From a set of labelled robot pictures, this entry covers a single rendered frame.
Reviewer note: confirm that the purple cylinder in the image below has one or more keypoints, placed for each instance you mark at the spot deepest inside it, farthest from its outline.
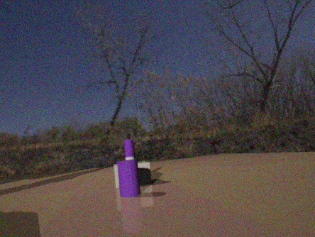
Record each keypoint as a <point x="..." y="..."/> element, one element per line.
<point x="128" y="178"/>

